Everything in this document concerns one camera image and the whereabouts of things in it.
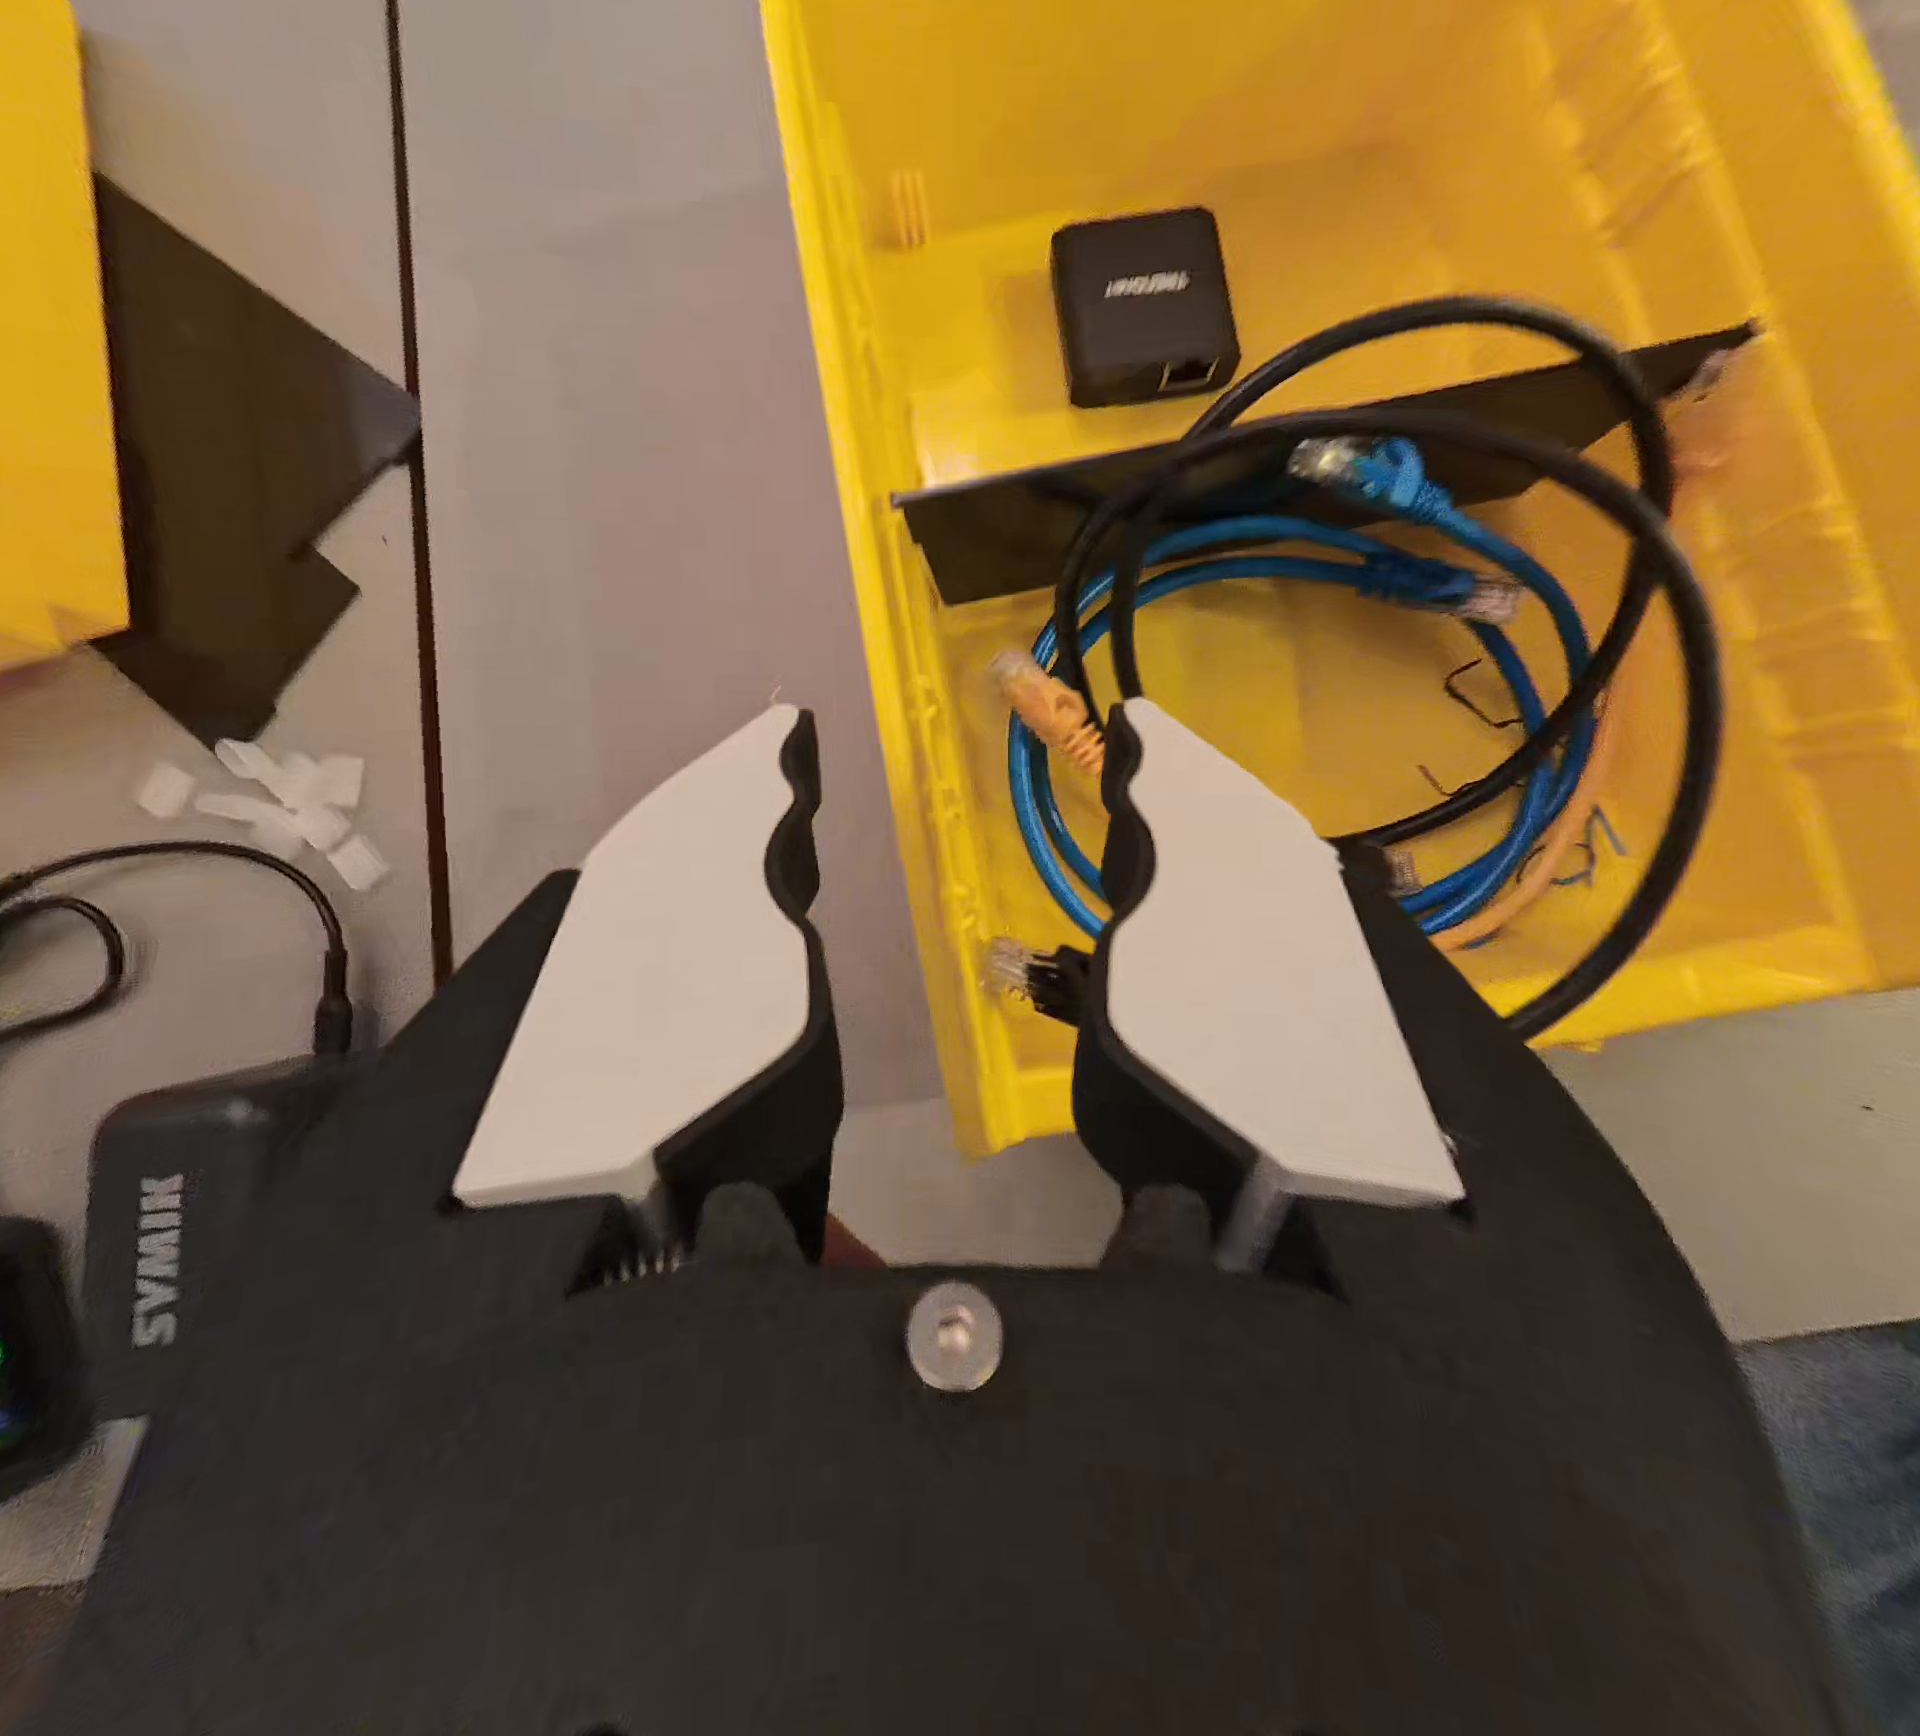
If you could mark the black battery pack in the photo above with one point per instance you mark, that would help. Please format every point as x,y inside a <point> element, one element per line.
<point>225,1135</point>

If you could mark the pile of white plastic clips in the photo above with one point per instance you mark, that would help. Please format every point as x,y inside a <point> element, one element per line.
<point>309,782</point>

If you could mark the black network switch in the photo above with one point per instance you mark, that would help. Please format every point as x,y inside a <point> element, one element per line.
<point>1116,341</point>

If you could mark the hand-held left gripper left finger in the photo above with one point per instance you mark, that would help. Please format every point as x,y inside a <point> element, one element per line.
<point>644,986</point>

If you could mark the yellow plastic bin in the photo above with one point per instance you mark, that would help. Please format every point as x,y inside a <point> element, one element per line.
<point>46,341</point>
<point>1201,41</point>

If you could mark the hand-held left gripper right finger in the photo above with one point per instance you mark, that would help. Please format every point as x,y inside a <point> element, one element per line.
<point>1259,1002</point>

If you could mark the black device with lit display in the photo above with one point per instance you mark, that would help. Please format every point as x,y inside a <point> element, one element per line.
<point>29,1318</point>

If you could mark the black bin divider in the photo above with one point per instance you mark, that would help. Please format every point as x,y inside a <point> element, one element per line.
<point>1005,538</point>
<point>225,491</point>

